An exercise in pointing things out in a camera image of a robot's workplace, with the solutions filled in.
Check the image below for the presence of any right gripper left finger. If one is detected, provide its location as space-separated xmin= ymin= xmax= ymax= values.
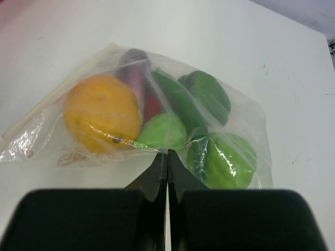
xmin=2 ymin=154 xmax=168 ymax=250

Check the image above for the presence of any clear zip top bag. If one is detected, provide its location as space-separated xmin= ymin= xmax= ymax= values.
xmin=1 ymin=44 xmax=273 ymax=189

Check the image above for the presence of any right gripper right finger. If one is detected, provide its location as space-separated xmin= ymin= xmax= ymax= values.
xmin=167 ymin=150 xmax=327 ymax=250

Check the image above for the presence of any yellow fake lemon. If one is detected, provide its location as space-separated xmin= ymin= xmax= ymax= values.
xmin=63 ymin=75 xmax=141 ymax=154

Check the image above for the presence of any light green fake guava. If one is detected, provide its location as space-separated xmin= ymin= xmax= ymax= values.
xmin=186 ymin=132 xmax=257 ymax=189

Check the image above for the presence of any dark green fake cucumber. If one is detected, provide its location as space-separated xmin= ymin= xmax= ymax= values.
xmin=151 ymin=68 xmax=208 ymax=137

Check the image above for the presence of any red fake chili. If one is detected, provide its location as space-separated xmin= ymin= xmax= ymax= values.
xmin=143 ymin=81 xmax=162 ymax=123

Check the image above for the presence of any purple fake eggplant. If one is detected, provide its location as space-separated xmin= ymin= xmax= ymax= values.
xmin=116 ymin=49 xmax=150 ymax=109

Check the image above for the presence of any dark green fake pepper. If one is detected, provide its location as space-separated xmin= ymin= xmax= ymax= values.
xmin=177 ymin=70 xmax=231 ymax=126

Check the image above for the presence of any light green fake lime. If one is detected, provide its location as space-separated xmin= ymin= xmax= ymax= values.
xmin=133 ymin=113 xmax=187 ymax=150

